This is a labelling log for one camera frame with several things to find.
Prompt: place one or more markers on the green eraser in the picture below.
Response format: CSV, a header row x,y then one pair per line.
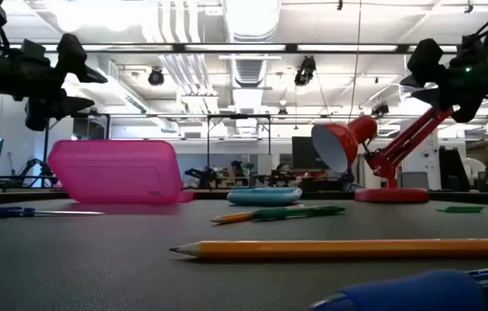
x,y
460,209

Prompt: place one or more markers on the person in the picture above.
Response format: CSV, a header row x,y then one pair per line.
x,y
237,168
283,167

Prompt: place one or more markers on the silver ceiling air duct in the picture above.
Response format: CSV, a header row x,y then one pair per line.
x,y
250,26

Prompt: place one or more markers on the grey box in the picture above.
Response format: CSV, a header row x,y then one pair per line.
x,y
413,180

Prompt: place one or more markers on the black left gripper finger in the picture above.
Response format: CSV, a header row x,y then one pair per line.
x,y
45,110
73,56

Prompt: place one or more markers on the black background monitor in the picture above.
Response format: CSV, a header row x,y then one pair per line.
x,y
306,153

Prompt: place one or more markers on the blue ballpoint pen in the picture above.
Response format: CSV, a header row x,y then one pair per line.
x,y
420,291

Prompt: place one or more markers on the orange wooden pencil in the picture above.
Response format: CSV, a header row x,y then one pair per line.
x,y
230,217
334,249

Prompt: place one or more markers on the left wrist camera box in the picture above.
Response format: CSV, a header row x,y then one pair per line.
x,y
34,49

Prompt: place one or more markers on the light blue calculator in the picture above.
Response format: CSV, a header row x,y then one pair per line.
x,y
265,196

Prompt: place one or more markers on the black ceiling spotlight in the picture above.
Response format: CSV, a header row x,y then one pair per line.
x,y
305,70
156,77

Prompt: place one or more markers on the pink translucent pencil case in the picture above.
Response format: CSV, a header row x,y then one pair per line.
x,y
114,173

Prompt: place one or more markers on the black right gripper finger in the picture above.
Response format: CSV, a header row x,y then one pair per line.
x,y
459,110
427,60

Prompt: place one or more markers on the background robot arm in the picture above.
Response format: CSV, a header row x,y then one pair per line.
x,y
36,168

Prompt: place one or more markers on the green ballpoint pen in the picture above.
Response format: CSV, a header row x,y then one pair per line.
x,y
295,212

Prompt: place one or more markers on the red desk lamp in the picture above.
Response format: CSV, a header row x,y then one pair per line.
x,y
338,144

